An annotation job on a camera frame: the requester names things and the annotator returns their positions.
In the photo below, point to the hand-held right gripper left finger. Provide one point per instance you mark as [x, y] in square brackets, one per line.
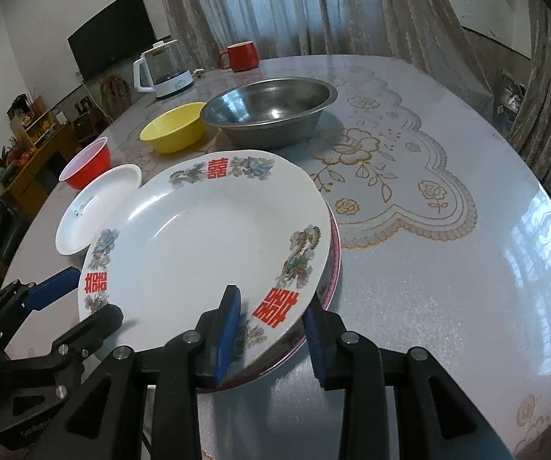
[227, 345]

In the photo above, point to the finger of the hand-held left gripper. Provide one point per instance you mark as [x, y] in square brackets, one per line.
[98, 326]
[52, 290]

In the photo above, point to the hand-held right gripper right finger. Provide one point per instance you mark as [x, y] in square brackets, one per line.
[316, 345]

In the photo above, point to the pink-rimmed plate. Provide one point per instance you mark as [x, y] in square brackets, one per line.
[275, 362]

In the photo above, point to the large white plate red print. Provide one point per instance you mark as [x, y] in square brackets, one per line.
[184, 249]

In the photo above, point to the yellow bowl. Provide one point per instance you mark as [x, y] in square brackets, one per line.
[174, 134]

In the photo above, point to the stainless steel bowl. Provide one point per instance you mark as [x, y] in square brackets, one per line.
[265, 129]

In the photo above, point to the small white plate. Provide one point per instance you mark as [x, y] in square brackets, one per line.
[98, 201]

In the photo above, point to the red plastic bowl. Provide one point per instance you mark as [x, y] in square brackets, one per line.
[88, 172]

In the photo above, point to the wooden cabinet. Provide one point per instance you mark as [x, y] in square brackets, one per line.
[40, 158]

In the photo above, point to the small wooden shelf unit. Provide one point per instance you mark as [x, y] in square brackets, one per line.
[31, 120]

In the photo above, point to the lace table mat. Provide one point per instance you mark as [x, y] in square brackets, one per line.
[400, 177]

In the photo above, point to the wooden chair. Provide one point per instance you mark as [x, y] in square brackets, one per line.
[114, 93]

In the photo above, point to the white electric kettle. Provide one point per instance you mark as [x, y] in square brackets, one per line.
[165, 72]

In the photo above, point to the red mug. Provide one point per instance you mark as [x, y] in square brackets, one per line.
[241, 57]

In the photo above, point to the shiny plastic bag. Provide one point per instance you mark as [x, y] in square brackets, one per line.
[512, 98]

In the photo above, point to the narrow beige curtain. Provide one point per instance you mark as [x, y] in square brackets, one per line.
[539, 105]

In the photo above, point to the wide beige curtain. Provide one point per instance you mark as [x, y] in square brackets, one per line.
[304, 9]

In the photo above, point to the black wall television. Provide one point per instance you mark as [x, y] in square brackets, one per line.
[112, 33]

